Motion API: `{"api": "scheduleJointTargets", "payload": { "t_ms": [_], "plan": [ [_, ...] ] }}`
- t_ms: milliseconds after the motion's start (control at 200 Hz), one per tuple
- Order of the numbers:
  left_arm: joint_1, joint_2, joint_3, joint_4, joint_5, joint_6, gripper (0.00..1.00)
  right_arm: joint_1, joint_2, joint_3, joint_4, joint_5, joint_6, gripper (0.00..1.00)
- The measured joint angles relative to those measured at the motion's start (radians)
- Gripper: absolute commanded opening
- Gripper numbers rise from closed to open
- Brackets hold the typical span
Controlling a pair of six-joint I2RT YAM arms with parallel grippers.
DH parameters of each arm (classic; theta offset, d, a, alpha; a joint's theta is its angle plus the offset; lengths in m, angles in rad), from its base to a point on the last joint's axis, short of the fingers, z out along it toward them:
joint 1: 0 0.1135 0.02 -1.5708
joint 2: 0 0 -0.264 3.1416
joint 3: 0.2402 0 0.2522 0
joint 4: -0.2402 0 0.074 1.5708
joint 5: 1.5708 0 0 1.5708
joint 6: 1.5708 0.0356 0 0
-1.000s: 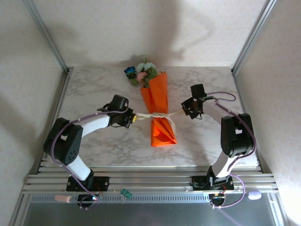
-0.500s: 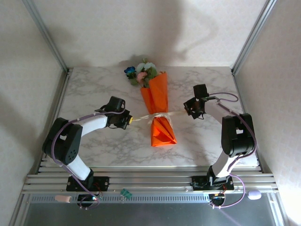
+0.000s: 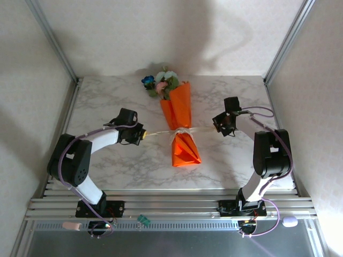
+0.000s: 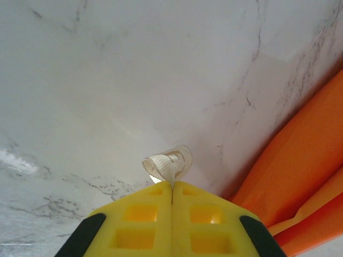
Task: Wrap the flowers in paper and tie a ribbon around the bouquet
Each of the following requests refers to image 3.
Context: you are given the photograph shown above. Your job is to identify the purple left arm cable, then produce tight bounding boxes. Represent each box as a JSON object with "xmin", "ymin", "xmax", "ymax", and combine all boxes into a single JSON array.
[{"xmin": 57, "ymin": 117, "xmax": 140, "ymax": 239}]

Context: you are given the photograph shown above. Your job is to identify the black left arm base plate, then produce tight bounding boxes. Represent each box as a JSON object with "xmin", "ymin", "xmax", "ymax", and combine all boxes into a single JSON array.
[{"xmin": 75, "ymin": 200, "xmax": 126, "ymax": 218}]

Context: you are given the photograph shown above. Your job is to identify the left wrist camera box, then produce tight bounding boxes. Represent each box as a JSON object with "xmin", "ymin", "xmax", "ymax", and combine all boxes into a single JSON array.
[{"xmin": 116, "ymin": 108, "xmax": 138, "ymax": 127}]

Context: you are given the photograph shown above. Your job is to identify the pink rubber block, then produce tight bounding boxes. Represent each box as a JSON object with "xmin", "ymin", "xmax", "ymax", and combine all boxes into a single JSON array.
[{"xmin": 62, "ymin": 222, "xmax": 82, "ymax": 232}]

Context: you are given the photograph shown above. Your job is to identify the aluminium table edge rail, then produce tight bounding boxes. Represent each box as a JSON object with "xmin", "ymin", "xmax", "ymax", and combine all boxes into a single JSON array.
[
  {"xmin": 264, "ymin": 81, "xmax": 301, "ymax": 194},
  {"xmin": 40, "ymin": 79, "xmax": 83, "ymax": 199}
]

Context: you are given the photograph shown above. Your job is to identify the cream ribbon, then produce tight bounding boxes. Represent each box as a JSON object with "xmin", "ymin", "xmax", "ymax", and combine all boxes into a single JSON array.
[{"xmin": 146, "ymin": 125, "xmax": 217, "ymax": 147}]

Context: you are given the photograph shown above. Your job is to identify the fake flower bouquet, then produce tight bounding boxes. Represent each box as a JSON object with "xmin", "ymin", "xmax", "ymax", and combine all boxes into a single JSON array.
[{"xmin": 141, "ymin": 65, "xmax": 185, "ymax": 101}]

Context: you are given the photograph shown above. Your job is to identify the grey slotted metal tray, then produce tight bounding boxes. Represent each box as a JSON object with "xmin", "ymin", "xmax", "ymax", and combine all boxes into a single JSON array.
[{"xmin": 10, "ymin": 219, "xmax": 329, "ymax": 257}]

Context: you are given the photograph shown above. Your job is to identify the orange wrapping paper sheet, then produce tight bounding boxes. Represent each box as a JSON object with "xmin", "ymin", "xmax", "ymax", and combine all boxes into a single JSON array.
[{"xmin": 160, "ymin": 81, "xmax": 203, "ymax": 168}]

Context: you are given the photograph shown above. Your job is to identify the aluminium frame post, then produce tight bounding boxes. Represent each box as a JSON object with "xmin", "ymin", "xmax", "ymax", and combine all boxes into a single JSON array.
[
  {"xmin": 25, "ymin": 0, "xmax": 81, "ymax": 84},
  {"xmin": 263, "ymin": 0, "xmax": 315, "ymax": 84}
]

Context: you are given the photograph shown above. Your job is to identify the black controller board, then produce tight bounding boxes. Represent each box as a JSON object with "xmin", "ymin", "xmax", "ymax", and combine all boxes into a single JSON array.
[
  {"xmin": 88, "ymin": 221, "xmax": 115, "ymax": 238},
  {"xmin": 236, "ymin": 219, "xmax": 258, "ymax": 237}
]

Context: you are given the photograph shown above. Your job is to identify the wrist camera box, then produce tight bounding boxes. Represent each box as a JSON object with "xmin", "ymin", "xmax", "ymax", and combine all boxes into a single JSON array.
[
  {"xmin": 223, "ymin": 96, "xmax": 242, "ymax": 113},
  {"xmin": 116, "ymin": 108, "xmax": 138, "ymax": 127}
]

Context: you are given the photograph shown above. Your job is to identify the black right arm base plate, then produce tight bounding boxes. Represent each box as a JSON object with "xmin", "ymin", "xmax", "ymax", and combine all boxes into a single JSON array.
[{"xmin": 217, "ymin": 199, "xmax": 267, "ymax": 217}]

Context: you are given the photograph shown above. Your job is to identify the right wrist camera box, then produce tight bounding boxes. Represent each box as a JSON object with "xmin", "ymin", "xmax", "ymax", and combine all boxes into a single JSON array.
[{"xmin": 223, "ymin": 96, "xmax": 242, "ymax": 113}]

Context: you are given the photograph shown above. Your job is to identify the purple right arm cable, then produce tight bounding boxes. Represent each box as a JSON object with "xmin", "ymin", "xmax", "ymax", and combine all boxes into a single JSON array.
[{"xmin": 237, "ymin": 105, "xmax": 294, "ymax": 238}]

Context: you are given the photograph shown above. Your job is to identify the aluminium mounting rails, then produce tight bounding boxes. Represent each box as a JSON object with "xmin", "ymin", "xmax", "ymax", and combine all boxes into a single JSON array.
[{"xmin": 25, "ymin": 186, "xmax": 318, "ymax": 222}]

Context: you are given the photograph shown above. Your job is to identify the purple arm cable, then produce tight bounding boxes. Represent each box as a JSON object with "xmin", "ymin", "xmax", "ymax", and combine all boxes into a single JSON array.
[
  {"xmin": 57, "ymin": 117, "xmax": 140, "ymax": 239},
  {"xmin": 237, "ymin": 105, "xmax": 294, "ymax": 238}
]

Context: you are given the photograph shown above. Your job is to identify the lavender oval pebble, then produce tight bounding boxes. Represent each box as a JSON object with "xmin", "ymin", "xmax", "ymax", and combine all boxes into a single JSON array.
[{"xmin": 282, "ymin": 216, "xmax": 299, "ymax": 228}]

